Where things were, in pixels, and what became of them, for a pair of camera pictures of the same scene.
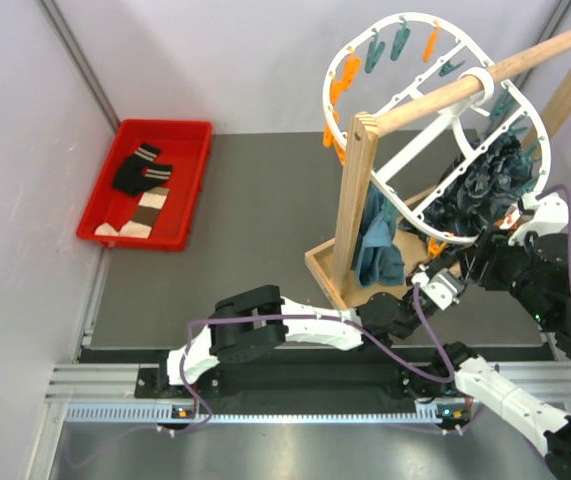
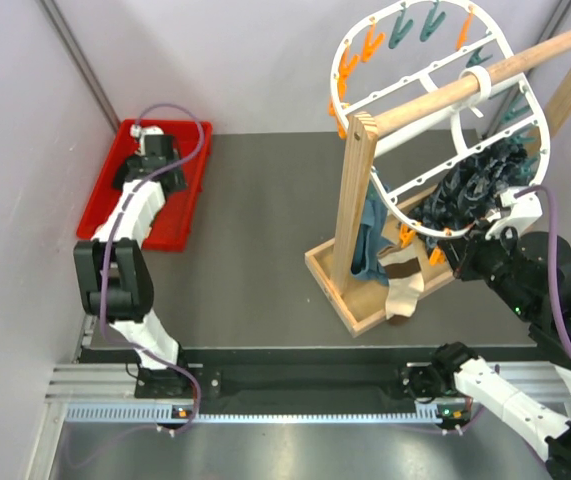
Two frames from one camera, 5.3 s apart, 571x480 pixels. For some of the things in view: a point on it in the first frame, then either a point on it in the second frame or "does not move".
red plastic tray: x=186 y=147 does not move
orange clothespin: x=435 y=250 → x=406 y=235
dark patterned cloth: x=479 y=194 does not move
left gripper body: x=433 y=275 → x=176 y=157
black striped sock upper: x=144 y=154 does not move
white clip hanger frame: x=388 y=200 → x=338 y=86
